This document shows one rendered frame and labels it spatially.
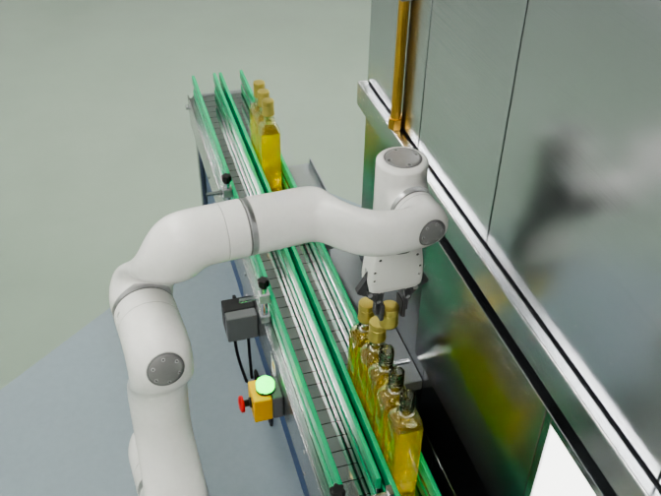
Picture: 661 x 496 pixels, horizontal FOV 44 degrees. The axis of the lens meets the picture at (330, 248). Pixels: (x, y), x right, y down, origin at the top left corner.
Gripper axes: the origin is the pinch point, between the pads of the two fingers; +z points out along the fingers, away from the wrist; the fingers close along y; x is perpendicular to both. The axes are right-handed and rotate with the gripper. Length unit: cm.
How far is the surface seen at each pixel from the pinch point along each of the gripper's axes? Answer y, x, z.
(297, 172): -10, -103, 37
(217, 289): 20, -90, 67
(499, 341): -11.9, 18.6, -5.6
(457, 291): -11.9, 2.6, -2.8
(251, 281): 15, -57, 38
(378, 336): 0.2, -4.1, 11.5
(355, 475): 7.7, 7.7, 37.5
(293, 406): 15.1, -13.5, 38.0
